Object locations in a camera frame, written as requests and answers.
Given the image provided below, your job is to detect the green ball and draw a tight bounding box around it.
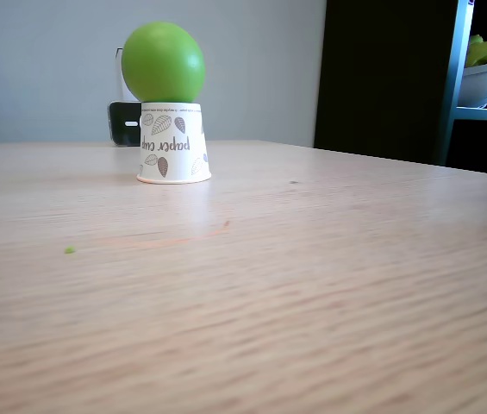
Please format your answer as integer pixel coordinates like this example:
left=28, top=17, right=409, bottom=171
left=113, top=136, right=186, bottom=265
left=121, top=21, right=207, bottom=105

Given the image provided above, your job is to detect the black smartphone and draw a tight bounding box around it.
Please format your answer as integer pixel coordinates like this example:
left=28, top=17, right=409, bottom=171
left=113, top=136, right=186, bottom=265
left=107, top=100, right=143, bottom=148

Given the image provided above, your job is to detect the white paper cup leaf print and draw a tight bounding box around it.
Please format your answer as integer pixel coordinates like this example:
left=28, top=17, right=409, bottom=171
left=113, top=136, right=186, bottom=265
left=135, top=101, right=213, bottom=185

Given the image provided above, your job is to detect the blue shelf frame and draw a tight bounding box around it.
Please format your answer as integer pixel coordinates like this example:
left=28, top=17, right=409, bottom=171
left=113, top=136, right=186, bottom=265
left=435, top=0, right=487, bottom=168

